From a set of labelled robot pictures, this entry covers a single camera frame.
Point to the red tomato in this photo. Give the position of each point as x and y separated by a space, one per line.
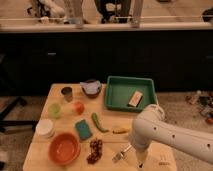
79 107

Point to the teal sponge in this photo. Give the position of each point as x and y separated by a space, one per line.
83 130

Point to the green plastic tray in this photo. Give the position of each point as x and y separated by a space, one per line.
120 90

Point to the dark metal cup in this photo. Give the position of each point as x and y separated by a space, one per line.
67 93

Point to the orange bowl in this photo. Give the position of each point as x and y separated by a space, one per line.
64 149

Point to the light blue cloth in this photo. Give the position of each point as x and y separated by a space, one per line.
91 88

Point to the green plastic cup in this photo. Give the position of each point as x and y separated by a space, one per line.
54 111

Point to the silver metal fork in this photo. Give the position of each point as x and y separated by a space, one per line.
120 155

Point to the dark red bowl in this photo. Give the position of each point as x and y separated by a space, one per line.
94 95

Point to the yellow banana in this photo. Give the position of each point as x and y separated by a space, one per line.
120 130

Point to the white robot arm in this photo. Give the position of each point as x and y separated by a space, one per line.
150 125

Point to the green chili pepper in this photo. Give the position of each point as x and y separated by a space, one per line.
97 123

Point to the small cardboard box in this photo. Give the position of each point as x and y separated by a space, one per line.
135 99

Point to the bunch of dark grapes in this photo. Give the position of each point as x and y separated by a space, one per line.
96 146

